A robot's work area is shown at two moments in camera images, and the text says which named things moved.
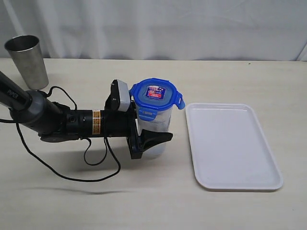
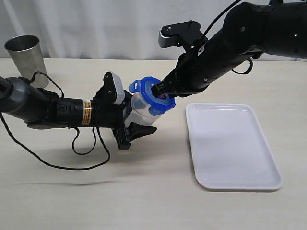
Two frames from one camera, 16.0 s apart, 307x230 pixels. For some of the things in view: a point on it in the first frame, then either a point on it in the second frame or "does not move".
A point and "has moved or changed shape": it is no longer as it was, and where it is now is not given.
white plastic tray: x=229 y=150 does not move
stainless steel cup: x=27 y=52 does not move
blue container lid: x=153 y=94 has moved or changed shape
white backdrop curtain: x=213 y=30 does not move
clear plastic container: x=161 y=124 -> x=140 y=112
